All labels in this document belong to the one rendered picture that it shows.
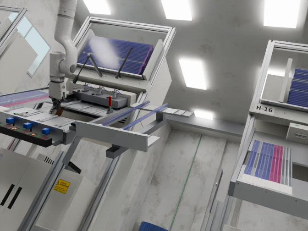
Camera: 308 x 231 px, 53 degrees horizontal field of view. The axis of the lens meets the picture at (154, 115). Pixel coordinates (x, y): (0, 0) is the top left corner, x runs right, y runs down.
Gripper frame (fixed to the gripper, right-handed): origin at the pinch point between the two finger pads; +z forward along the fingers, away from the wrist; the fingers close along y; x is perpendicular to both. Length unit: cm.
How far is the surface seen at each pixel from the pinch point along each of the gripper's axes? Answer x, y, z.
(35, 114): 18.6, -2.6, -0.4
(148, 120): -66, -28, 20
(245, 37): -593, 18, -18
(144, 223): -202, 25, 231
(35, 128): 30.8, -16.4, -0.1
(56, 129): 29.8, -28.5, -2.6
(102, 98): -23.3, -15.2, -3.3
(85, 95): -22.4, -2.9, -3.0
